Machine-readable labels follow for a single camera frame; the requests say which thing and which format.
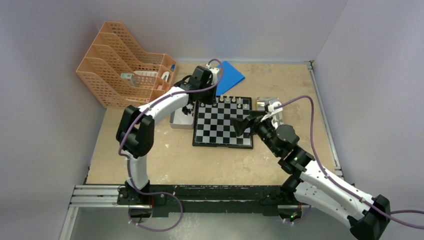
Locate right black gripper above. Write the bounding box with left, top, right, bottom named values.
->
left=229, top=110, right=281, bottom=157

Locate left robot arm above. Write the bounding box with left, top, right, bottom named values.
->
left=116, top=65, right=224, bottom=205

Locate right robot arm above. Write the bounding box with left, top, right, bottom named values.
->
left=230, top=110, right=390, bottom=240

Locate silver tin with black pieces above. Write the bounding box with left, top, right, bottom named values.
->
left=169, top=104, right=196, bottom=130

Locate black and white chessboard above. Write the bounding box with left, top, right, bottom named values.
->
left=192, top=95, right=254, bottom=149

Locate orange mesh file organizer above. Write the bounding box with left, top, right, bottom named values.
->
left=76, top=21, right=178, bottom=108

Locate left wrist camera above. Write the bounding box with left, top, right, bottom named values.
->
left=206, top=64, right=221, bottom=83

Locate black mounting rail base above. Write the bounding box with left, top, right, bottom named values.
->
left=117, top=183, right=308, bottom=221

